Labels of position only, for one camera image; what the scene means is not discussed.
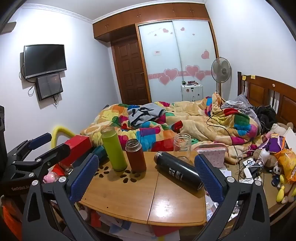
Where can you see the grey patterned pillow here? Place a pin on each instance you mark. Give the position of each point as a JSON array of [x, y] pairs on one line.
[[240, 103]]

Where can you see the white suitcase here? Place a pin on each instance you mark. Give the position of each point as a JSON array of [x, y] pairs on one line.
[[192, 92]]

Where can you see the white power strip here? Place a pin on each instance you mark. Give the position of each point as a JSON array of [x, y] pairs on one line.
[[248, 168]]

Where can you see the grey printed garment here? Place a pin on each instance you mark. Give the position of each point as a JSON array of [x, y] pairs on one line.
[[143, 113]]

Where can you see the wooden bed headboard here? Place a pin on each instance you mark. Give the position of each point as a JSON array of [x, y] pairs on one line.
[[261, 90]]

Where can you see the small black monitor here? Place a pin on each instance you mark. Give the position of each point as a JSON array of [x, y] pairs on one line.
[[49, 86]]

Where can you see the teal bottle cup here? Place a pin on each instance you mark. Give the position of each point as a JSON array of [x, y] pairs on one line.
[[101, 154]]

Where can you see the clear glass cup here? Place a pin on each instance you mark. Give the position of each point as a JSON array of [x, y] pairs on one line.
[[182, 145]]

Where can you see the pink dotted pouch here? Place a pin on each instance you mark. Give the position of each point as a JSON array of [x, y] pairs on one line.
[[214, 156]]

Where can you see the colourful patchwork blanket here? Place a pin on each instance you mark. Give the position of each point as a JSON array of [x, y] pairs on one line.
[[185, 118]]

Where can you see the black wall television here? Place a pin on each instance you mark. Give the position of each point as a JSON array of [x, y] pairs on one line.
[[45, 60]]

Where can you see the brown bottle cup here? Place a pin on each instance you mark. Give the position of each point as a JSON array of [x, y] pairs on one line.
[[138, 160]]

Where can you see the black bottle cup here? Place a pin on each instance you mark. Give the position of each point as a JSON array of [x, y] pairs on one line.
[[175, 172]]

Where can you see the orange snack bag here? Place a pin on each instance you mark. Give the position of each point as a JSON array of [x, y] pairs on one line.
[[286, 162]]

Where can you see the yellow plush toy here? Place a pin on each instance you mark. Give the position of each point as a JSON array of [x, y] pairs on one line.
[[285, 190]]

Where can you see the red long box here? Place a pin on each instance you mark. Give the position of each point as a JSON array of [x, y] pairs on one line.
[[78, 144]]

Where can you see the white spray bottle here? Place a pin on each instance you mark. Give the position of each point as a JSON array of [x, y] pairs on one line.
[[265, 155]]

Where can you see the beige plush toy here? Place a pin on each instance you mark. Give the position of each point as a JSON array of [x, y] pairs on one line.
[[281, 127]]

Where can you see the brown wooden door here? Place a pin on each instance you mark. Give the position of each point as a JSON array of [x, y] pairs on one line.
[[130, 71]]

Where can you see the pink piggy toy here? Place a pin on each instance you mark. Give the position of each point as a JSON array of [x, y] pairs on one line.
[[49, 179]]

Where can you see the wooden folding table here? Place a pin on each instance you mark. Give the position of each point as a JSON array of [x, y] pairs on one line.
[[138, 197]]

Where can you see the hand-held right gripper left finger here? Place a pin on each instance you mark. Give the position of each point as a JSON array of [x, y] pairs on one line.
[[81, 179]]

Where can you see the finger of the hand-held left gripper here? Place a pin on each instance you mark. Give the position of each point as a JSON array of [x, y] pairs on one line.
[[39, 140], [57, 151]]

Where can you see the yellow foam tube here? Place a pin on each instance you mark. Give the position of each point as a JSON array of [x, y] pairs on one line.
[[56, 130]]

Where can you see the standing electric fan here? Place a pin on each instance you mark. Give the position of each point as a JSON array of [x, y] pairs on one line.
[[221, 69]]

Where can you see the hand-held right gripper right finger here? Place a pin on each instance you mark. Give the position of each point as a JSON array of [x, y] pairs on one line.
[[209, 179]]

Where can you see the wooden wardrobe with heart stickers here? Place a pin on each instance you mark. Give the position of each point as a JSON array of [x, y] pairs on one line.
[[175, 46]]

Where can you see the green bottle cup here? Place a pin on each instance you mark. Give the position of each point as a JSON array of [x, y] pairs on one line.
[[113, 150]]

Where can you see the purple doll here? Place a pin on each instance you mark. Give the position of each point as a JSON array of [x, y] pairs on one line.
[[274, 142]]

